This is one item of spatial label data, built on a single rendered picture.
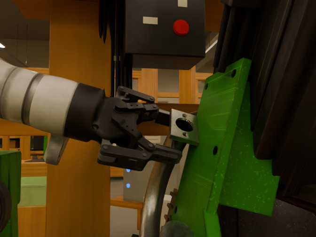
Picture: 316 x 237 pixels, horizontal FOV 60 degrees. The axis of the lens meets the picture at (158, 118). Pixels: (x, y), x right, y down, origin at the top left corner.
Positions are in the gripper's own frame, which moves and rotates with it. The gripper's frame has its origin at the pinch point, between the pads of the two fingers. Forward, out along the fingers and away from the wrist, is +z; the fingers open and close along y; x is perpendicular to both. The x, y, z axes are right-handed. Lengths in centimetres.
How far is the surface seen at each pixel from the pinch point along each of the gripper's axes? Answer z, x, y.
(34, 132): -26.5, 29.7, 20.3
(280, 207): 23.1, 8.7, -0.6
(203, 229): 2.5, -2.7, -14.6
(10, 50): -422, 580, 848
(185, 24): 0.4, -5.7, 27.9
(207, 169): 2.8, -4.2, -8.2
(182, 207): 2.8, 3.5, -8.6
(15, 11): -347, 363, 725
